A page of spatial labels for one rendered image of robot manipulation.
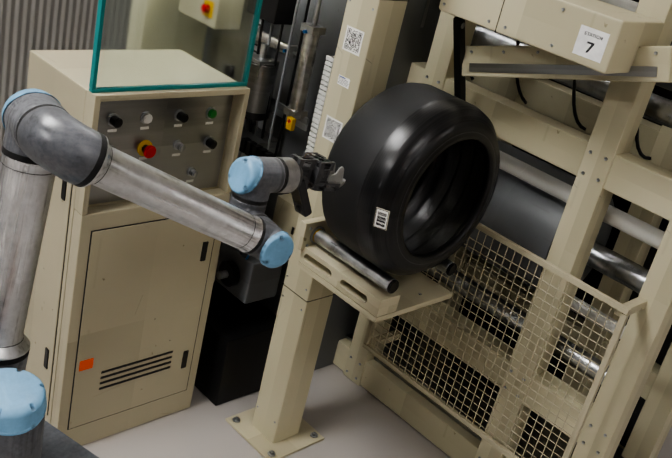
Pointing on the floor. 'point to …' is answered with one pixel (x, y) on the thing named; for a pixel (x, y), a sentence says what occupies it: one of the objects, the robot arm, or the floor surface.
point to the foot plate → (242, 422)
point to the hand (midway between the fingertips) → (340, 182)
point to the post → (308, 307)
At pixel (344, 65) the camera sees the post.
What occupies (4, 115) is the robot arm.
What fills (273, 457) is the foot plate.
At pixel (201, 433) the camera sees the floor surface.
